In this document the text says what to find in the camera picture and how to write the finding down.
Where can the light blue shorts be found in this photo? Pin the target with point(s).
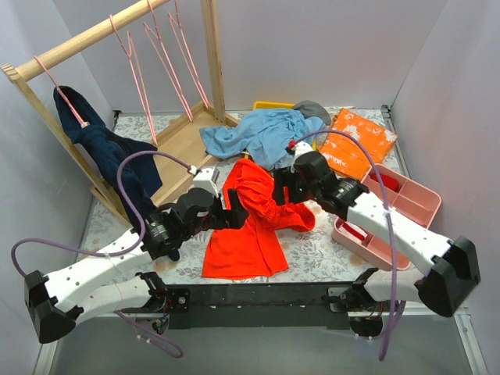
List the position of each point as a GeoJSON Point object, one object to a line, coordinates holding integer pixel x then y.
{"type": "Point", "coordinates": [264, 134]}

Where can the orange worn folded cloth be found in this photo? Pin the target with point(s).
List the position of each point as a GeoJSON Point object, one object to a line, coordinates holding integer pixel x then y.
{"type": "Point", "coordinates": [344, 156]}

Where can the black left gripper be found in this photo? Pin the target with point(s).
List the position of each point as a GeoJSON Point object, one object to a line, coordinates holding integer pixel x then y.
{"type": "Point", "coordinates": [229, 215]}

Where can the orange mesh shorts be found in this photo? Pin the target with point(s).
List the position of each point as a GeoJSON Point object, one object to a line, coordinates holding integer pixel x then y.
{"type": "Point", "coordinates": [254, 249]}

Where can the grey garment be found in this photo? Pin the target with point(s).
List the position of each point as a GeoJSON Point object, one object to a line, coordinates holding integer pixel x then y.
{"type": "Point", "coordinates": [313, 109]}

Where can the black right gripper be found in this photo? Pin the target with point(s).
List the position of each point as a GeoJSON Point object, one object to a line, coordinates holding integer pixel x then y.
{"type": "Point", "coordinates": [287, 187]}

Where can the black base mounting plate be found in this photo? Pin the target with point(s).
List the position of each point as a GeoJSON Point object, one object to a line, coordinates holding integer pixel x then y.
{"type": "Point", "coordinates": [266, 305]}

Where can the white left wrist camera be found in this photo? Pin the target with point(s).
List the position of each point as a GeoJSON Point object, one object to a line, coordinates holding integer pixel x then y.
{"type": "Point", "coordinates": [206, 179]}

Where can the pink hanger with navy garment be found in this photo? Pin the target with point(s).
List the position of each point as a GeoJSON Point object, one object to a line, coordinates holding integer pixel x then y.
{"type": "Point", "coordinates": [80, 120]}

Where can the navy blue garment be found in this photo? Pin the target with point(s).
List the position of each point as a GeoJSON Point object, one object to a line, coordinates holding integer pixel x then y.
{"type": "Point", "coordinates": [140, 176]}

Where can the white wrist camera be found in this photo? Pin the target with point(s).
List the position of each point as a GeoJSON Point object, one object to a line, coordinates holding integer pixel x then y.
{"type": "Point", "coordinates": [298, 148]}
{"type": "Point", "coordinates": [206, 179]}

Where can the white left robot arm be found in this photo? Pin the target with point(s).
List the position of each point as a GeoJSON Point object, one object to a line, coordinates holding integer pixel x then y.
{"type": "Point", "coordinates": [60, 300]}

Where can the red white cloth in organizer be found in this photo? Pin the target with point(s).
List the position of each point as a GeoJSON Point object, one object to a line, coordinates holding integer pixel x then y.
{"type": "Point", "coordinates": [354, 233]}

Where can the pink compartment organizer box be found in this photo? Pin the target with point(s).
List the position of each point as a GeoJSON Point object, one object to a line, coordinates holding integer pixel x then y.
{"type": "Point", "coordinates": [414, 201]}

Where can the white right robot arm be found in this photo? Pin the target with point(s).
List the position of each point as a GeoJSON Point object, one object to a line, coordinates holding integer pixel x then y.
{"type": "Point", "coordinates": [446, 271]}

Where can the yellow plastic tray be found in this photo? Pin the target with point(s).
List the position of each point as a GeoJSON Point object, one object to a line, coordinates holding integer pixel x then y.
{"type": "Point", "coordinates": [272, 105]}

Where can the wooden clothes rack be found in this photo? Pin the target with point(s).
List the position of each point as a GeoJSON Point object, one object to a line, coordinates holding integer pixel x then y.
{"type": "Point", "coordinates": [39, 180]}

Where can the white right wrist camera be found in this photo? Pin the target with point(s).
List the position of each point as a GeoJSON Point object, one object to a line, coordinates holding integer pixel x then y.
{"type": "Point", "coordinates": [298, 148]}

